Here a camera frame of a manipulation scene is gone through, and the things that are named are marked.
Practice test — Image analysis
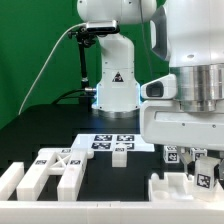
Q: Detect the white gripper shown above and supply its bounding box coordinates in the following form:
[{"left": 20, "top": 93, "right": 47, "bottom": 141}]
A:
[{"left": 140, "top": 100, "right": 224, "bottom": 180}]

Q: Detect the white chair seat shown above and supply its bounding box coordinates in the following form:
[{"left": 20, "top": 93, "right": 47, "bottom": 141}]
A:
[{"left": 147, "top": 172, "right": 224, "bottom": 203}]

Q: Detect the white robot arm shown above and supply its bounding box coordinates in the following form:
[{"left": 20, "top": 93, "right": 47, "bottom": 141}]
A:
[{"left": 77, "top": 0, "right": 224, "bottom": 151}]

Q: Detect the white tagged cube right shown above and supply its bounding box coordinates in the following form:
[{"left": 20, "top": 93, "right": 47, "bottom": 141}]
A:
[{"left": 190, "top": 148, "right": 207, "bottom": 161}]

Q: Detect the white tagged cube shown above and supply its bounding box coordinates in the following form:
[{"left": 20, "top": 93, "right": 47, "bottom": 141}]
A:
[
  {"left": 163, "top": 146, "right": 179, "bottom": 163},
  {"left": 190, "top": 148, "right": 207, "bottom": 161}
]

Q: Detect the white tagged cube left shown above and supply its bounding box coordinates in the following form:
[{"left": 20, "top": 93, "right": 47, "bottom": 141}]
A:
[{"left": 163, "top": 146, "right": 179, "bottom": 163}]

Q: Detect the white U-shaped fence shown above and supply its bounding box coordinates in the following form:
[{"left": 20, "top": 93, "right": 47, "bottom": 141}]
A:
[{"left": 0, "top": 162, "right": 224, "bottom": 224}]

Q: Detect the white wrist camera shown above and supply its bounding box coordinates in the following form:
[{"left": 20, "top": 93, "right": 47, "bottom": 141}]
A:
[{"left": 140, "top": 74, "right": 177, "bottom": 100}]

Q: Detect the white marker base plate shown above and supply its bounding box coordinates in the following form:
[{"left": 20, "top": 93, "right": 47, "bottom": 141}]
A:
[{"left": 72, "top": 134, "right": 154, "bottom": 152}]

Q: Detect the white chair back frame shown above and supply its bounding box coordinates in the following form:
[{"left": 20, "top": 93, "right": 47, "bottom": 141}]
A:
[{"left": 16, "top": 148, "right": 94, "bottom": 201}]

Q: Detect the black base cable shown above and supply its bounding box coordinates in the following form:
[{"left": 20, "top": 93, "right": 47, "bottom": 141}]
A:
[{"left": 52, "top": 88, "right": 98, "bottom": 105}]

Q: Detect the black camera stand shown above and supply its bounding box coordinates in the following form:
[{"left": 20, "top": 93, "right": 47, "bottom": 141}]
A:
[{"left": 68, "top": 27, "right": 96, "bottom": 89}]

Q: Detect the white rear camera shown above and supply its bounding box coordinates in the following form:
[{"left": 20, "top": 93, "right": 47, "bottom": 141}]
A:
[{"left": 86, "top": 20, "right": 117, "bottom": 33}]

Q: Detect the white camera cable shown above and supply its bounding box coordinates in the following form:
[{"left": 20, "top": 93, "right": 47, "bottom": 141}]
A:
[{"left": 18, "top": 22, "right": 87, "bottom": 116}]

